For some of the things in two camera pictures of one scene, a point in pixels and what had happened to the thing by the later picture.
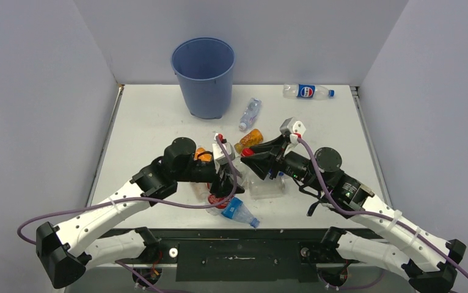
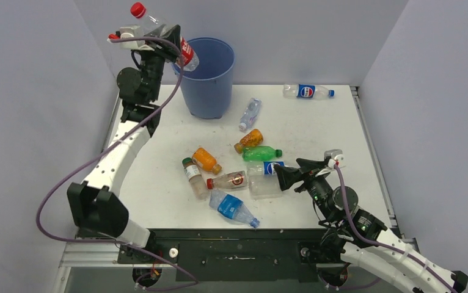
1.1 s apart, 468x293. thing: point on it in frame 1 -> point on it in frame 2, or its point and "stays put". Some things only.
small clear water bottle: [250, 113] stays put
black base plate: [244, 255] stays put
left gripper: [224, 181] -> [162, 52]
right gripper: [265, 155] -> [287, 176]
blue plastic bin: [204, 68] stays put
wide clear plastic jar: [268, 188] stays put
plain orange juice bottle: [203, 157] stays put
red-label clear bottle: [212, 199] -> [148, 23]
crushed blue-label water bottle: [236, 209] stays put
